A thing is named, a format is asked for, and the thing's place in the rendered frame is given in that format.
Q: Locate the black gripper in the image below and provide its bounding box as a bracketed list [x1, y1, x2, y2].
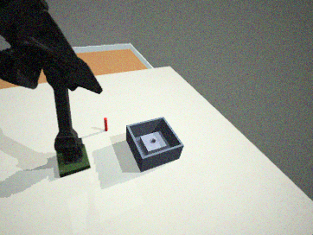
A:
[0, 0, 103, 94]

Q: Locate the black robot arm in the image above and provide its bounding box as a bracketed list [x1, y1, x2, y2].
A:
[0, 40, 84, 164]

